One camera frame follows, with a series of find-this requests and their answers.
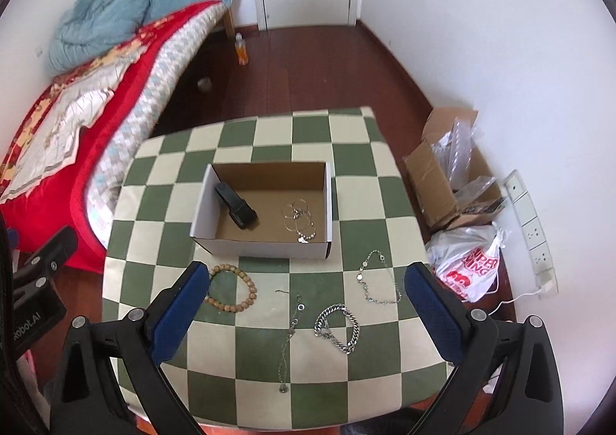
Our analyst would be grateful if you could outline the white cable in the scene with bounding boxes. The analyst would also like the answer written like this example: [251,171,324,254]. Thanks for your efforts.
[487,282,554,317]

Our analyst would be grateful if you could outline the clear plastic packaging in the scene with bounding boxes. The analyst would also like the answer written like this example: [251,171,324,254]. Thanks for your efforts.
[432,119,499,210]

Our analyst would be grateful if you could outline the bed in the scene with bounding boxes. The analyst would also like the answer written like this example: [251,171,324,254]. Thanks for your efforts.
[0,0,240,272]

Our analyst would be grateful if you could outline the white power strip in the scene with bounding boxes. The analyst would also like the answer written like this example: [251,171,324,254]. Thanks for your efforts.
[502,170,559,294]

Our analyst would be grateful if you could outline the black watch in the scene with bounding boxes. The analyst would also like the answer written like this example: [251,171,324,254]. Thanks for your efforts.
[214,182,257,230]

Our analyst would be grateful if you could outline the green checkered tablecloth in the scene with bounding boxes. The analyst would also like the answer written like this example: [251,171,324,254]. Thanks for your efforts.
[101,107,455,431]

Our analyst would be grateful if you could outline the silver disc chain bracelet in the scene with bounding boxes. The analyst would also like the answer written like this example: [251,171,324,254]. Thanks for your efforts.
[356,249,406,305]

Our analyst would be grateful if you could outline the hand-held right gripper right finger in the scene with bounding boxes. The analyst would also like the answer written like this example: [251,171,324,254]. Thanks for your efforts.
[403,262,565,435]

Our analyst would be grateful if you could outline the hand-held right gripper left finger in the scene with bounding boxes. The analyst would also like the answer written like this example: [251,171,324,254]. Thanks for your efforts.
[50,260,211,435]

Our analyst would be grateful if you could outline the wooden bead bracelet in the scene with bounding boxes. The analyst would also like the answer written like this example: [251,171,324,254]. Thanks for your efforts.
[203,264,258,314]

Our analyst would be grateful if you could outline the red patterned blanket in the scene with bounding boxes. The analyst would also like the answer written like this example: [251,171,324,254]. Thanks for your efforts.
[0,0,227,271]

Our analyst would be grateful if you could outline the white cardboard box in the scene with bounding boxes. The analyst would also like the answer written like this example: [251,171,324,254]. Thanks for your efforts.
[191,161,334,259]

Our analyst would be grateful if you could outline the white printed plastic bag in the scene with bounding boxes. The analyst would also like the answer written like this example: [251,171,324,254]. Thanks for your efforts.
[426,222,510,303]

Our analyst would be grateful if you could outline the brown cardboard box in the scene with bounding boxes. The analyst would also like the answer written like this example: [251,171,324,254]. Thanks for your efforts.
[402,107,507,232]

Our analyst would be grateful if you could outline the chunky silver chain bracelet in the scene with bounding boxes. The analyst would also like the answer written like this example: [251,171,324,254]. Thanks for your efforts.
[314,303,361,355]

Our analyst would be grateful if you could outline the thin silver pendant necklace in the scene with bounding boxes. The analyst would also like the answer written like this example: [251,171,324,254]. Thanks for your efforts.
[275,289,304,393]

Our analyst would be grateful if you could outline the blue quilt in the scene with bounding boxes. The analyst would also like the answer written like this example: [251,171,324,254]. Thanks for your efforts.
[47,0,238,77]

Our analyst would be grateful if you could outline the thin silver bracelets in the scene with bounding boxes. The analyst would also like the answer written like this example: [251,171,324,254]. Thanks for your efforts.
[281,198,317,244]

